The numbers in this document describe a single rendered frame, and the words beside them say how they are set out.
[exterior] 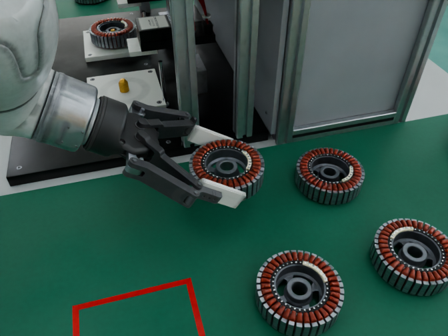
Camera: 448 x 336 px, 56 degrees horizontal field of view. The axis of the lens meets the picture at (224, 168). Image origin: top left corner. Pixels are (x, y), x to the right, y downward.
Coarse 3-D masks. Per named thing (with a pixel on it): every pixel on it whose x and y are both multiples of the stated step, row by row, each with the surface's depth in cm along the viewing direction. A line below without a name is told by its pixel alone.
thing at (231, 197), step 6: (204, 180) 56; (210, 186) 56; (216, 186) 57; (222, 186) 57; (222, 192) 57; (228, 192) 58; (234, 192) 58; (240, 192) 58; (222, 198) 58; (228, 198) 58; (234, 198) 59; (240, 198) 59; (222, 204) 59; (228, 204) 59; (234, 204) 59
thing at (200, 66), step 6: (198, 54) 91; (198, 60) 89; (198, 66) 87; (204, 66) 87; (198, 72) 86; (204, 72) 86; (198, 78) 87; (204, 78) 87; (198, 84) 88; (204, 84) 88; (198, 90) 89; (204, 90) 89
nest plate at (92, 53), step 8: (88, 32) 108; (88, 40) 105; (88, 48) 102; (96, 48) 102; (104, 48) 102; (120, 48) 102; (88, 56) 99; (96, 56) 99; (104, 56) 100; (112, 56) 100; (120, 56) 101; (128, 56) 101
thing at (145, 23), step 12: (144, 24) 80; (156, 24) 80; (168, 24) 80; (144, 36) 78; (156, 36) 79; (168, 36) 80; (204, 36) 81; (132, 48) 81; (144, 48) 80; (156, 48) 80; (168, 48) 81
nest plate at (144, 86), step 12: (132, 72) 94; (144, 72) 94; (96, 84) 90; (108, 84) 90; (132, 84) 90; (144, 84) 90; (156, 84) 90; (108, 96) 87; (120, 96) 87; (132, 96) 87; (144, 96) 87; (156, 96) 87
